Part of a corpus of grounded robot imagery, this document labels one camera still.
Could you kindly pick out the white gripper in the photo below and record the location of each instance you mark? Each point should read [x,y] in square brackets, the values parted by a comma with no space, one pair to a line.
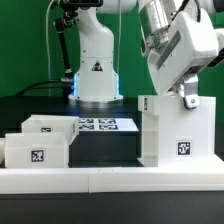
[191,45]

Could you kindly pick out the white drawer cabinet box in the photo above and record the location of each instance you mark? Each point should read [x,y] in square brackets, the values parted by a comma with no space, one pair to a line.
[172,135]

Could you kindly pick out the white drawer tray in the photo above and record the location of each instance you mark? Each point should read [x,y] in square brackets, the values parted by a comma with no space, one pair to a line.
[36,150]
[68,125]

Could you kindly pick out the white front drawer tray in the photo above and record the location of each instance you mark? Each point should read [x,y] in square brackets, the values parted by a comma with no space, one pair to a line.
[36,150]

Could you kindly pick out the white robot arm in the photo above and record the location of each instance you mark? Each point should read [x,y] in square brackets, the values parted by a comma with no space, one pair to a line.
[96,81]

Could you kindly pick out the fiducial marker sheet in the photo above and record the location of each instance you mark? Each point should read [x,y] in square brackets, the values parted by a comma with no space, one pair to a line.
[107,124]

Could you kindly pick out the white fence front rail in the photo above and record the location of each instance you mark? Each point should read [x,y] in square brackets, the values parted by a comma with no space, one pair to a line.
[103,180]

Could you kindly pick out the white fence rail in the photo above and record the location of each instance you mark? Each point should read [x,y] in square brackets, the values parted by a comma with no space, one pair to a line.
[2,153]
[103,180]

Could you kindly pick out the white fence left rail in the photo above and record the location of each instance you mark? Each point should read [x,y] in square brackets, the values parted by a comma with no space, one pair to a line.
[2,153]

